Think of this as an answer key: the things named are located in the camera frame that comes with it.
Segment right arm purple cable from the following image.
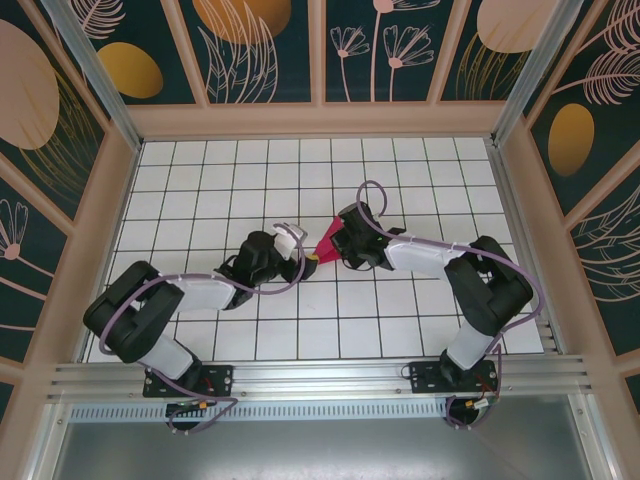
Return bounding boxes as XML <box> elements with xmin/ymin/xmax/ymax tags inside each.
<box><xmin>357</xmin><ymin>180</ymin><xmax>546</xmax><ymax>432</ymax></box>

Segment grey metal sheet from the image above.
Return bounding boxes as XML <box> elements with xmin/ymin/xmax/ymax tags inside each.
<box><xmin>49</xmin><ymin>419</ymin><xmax>596</xmax><ymax>480</ymax></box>

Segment aluminium mounting rail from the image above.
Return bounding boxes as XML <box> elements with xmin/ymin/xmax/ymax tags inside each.
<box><xmin>45</xmin><ymin>354</ymin><xmax>599</xmax><ymax>401</ymax></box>

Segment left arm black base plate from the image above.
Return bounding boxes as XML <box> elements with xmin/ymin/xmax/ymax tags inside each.
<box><xmin>143</xmin><ymin>363</ymin><xmax>236</xmax><ymax>399</ymax></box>

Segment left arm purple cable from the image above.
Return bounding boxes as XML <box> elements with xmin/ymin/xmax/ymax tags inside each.
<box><xmin>98</xmin><ymin>223</ymin><xmax>307</xmax><ymax>436</ymax></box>

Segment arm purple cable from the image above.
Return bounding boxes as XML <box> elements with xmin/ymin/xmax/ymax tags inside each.
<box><xmin>357</xmin><ymin>180</ymin><xmax>546</xmax><ymax>432</ymax></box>
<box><xmin>98</xmin><ymin>223</ymin><xmax>307</xmax><ymax>436</ymax></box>

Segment aluminium side rail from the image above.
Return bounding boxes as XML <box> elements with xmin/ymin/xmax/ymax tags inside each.
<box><xmin>487</xmin><ymin>139</ymin><xmax>570</xmax><ymax>356</ymax></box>

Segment slotted grey cable duct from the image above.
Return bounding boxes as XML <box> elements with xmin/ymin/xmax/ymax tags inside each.
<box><xmin>69</xmin><ymin>402</ymin><xmax>451</xmax><ymax>423</ymax></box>

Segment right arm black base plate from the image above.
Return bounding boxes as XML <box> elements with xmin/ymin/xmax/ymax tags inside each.
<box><xmin>408</xmin><ymin>359</ymin><xmax>501</xmax><ymax>395</ymax></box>

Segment pink paper sheet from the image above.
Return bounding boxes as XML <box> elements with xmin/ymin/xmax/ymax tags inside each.
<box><xmin>313</xmin><ymin>215</ymin><xmax>347</xmax><ymax>264</ymax></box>

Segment aluminium frame post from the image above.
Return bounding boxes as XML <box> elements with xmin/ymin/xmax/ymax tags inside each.
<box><xmin>39</xmin><ymin>0</ymin><xmax>145</xmax><ymax>151</ymax></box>
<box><xmin>489</xmin><ymin>0</ymin><xmax>599</xmax><ymax>146</ymax></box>

